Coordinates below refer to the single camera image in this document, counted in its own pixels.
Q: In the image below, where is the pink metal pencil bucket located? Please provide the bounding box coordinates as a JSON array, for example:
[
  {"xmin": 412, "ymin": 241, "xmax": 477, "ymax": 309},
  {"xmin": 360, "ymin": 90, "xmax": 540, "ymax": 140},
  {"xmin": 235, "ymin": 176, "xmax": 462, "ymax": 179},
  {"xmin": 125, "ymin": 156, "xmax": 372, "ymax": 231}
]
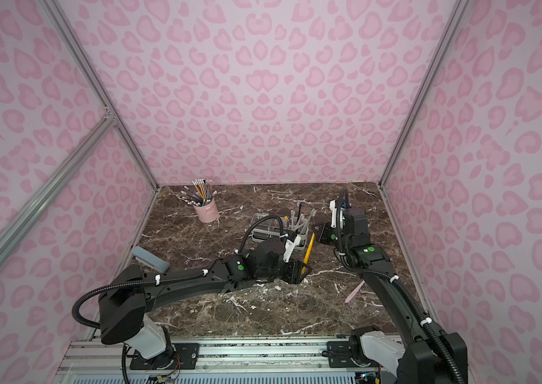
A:
[{"xmin": 194, "ymin": 200, "xmax": 220, "ymax": 223}]

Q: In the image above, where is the aluminium front rail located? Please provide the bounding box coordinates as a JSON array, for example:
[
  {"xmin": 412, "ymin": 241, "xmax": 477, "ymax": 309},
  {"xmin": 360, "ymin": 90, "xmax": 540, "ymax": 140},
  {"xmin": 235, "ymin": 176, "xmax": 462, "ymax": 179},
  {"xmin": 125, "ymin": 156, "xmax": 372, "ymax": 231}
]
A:
[{"xmin": 53, "ymin": 335, "xmax": 397, "ymax": 383}]

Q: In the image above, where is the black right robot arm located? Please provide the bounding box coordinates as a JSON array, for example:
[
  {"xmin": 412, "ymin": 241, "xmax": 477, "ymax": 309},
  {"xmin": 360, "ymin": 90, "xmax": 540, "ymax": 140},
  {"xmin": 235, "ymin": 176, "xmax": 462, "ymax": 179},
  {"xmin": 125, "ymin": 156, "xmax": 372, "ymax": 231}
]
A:
[{"xmin": 320, "ymin": 190, "xmax": 469, "ymax": 383}]

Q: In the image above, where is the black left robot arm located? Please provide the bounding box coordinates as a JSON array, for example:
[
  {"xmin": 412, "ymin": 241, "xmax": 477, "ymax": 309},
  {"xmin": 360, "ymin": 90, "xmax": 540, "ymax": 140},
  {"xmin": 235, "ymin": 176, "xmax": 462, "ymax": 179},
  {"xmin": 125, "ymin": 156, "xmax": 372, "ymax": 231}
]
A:
[{"xmin": 72, "ymin": 215, "xmax": 311, "ymax": 364}]

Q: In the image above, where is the bundle of coloured pencils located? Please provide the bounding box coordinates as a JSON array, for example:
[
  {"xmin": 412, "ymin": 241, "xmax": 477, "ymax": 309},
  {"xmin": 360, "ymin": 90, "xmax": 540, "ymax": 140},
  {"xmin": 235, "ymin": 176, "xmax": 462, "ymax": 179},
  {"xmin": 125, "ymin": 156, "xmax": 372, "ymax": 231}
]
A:
[{"xmin": 180, "ymin": 179, "xmax": 215, "ymax": 207}]

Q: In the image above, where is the yellow toothbrush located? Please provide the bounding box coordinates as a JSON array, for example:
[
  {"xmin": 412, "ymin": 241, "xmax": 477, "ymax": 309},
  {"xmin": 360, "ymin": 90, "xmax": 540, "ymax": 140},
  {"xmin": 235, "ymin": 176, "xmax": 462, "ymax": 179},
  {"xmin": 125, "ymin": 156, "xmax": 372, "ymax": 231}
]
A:
[{"xmin": 301, "ymin": 233, "xmax": 316, "ymax": 275}]

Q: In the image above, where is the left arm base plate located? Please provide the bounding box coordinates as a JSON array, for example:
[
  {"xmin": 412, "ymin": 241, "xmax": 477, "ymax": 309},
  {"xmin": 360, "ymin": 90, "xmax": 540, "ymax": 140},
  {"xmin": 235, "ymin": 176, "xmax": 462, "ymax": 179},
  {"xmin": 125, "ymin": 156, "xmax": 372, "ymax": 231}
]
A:
[{"xmin": 129, "ymin": 343, "xmax": 200, "ymax": 371}]

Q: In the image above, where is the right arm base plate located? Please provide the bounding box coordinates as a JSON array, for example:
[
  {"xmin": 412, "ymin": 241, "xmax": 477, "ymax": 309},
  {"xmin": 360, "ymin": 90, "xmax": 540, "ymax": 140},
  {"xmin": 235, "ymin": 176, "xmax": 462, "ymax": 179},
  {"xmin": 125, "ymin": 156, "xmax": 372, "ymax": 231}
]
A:
[{"xmin": 321, "ymin": 341, "xmax": 369, "ymax": 368}]

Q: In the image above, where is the cream toothbrush holder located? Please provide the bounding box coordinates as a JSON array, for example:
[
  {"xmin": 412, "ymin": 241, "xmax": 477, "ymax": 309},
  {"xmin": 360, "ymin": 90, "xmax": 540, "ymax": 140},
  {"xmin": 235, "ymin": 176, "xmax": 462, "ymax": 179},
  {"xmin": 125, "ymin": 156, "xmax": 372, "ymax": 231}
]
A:
[{"xmin": 249, "ymin": 214, "xmax": 309, "ymax": 251}]

